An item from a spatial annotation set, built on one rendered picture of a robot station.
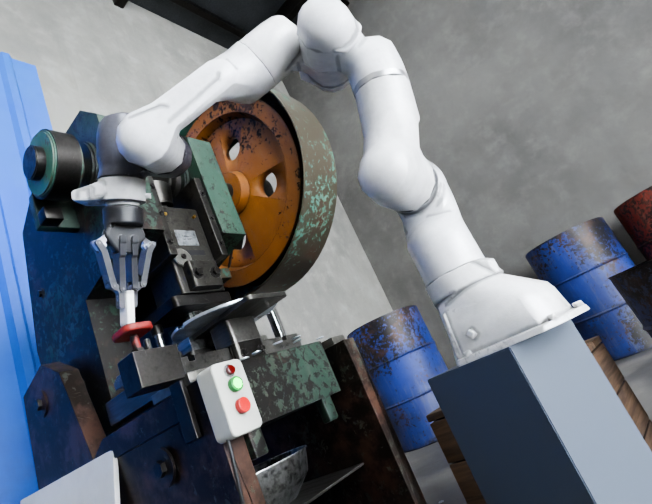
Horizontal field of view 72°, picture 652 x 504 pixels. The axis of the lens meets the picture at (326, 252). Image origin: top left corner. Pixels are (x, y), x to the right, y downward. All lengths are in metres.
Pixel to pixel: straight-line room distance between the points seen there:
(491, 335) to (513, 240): 3.52
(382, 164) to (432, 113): 3.94
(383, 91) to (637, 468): 0.71
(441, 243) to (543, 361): 0.23
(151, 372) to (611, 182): 3.75
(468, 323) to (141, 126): 0.64
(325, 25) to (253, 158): 0.91
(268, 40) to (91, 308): 0.88
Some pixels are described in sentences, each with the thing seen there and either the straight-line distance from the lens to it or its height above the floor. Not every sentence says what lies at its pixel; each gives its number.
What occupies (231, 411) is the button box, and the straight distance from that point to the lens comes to 0.87.
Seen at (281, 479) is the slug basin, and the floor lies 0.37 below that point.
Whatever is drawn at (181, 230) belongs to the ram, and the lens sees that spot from 1.37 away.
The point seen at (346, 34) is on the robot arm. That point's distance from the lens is 0.90.
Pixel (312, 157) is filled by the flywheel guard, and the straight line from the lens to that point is 1.50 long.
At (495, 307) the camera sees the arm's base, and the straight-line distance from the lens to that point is 0.72.
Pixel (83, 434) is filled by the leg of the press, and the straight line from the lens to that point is 1.35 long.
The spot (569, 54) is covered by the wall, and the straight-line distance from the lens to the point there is 4.47.
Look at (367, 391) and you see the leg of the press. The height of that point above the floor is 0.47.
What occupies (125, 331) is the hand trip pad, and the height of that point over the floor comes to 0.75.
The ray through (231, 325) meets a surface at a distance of 1.17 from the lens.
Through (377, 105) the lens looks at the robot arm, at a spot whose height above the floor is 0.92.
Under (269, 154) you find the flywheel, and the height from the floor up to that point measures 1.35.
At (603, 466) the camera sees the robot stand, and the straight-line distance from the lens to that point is 0.76.
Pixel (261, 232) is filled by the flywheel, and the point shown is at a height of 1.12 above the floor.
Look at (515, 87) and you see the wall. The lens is 4.48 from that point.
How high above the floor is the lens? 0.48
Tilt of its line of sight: 17 degrees up
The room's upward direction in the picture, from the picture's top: 24 degrees counter-clockwise
